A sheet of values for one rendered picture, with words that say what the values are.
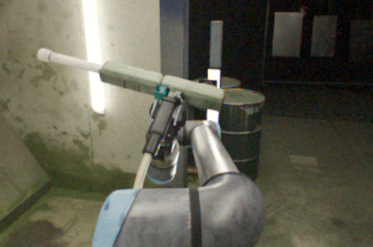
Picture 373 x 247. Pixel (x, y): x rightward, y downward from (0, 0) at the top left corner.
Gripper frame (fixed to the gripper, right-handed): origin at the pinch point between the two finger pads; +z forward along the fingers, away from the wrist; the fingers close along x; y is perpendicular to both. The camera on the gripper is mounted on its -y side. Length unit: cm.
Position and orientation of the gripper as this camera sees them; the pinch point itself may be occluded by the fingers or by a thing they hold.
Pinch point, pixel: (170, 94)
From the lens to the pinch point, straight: 70.6
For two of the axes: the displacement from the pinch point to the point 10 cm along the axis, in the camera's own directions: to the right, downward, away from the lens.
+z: 1.0, -6.5, -7.6
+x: -9.6, -2.7, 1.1
